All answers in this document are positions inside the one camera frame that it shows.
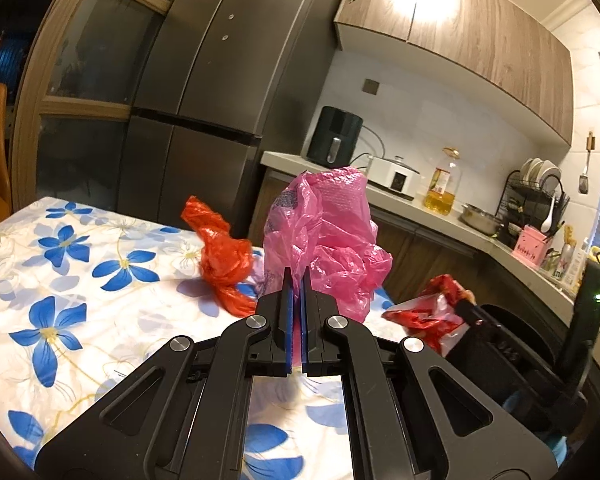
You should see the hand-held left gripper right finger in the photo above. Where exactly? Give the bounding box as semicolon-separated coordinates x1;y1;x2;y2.
301;266;557;480

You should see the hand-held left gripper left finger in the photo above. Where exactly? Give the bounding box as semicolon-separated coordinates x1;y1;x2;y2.
34;266;297;480

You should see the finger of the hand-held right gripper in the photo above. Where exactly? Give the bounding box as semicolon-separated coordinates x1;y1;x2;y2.
456;296;531;362

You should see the black trash bin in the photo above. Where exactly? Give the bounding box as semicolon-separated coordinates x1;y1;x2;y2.
477;304;573;381

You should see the red snack packet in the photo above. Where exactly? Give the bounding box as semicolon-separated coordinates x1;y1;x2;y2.
382;274;473;353

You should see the pink plastic bag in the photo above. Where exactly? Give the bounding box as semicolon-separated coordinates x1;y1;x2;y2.
262;165;393;323

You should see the white bottle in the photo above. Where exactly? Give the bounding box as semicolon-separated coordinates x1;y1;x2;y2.
567;237;592;286

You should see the wooden base cabinet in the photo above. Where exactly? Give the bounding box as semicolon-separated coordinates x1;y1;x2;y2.
250;170;576;341

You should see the pink utensil box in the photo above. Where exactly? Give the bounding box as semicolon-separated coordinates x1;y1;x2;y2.
512;225;555;267

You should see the stainless steel pot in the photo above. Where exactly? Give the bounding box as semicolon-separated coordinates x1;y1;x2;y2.
458;203;506;236

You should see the red plastic bag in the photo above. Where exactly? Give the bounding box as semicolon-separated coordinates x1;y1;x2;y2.
181;196;257;317

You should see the white ladle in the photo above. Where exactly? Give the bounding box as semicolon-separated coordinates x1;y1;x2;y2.
540;195;558;233

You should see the white kitchen countertop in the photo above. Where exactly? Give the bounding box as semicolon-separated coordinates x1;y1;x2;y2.
260;151;600;386

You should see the cooking oil bottle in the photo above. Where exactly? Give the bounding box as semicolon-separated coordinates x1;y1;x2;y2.
423;147;463;216

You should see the hanging metal spatula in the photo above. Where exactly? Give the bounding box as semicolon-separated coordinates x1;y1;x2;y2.
579;132;596;195

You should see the white rice cooker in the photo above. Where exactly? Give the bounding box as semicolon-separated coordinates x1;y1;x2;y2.
367;155;422;197

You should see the blue floral tablecloth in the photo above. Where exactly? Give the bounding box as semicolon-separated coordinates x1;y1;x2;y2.
0;196;396;480

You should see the black air fryer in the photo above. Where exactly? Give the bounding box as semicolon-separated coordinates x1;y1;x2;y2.
306;106;365;170

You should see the grey refrigerator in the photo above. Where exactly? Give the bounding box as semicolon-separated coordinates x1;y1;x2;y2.
117;0;343;226

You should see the wooden upper cabinet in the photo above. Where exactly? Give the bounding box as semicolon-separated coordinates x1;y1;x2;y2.
334;0;575;148

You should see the wooden glass sliding door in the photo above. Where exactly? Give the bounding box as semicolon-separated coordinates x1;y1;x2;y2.
11;0;201;216

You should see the blue ribbed object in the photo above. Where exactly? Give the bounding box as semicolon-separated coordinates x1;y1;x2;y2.
0;34;33;83

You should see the black wire dish rack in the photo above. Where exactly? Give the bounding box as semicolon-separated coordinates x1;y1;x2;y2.
497;170;571;248

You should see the black power cable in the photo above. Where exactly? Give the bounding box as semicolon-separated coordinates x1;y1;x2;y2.
352;125;388;168

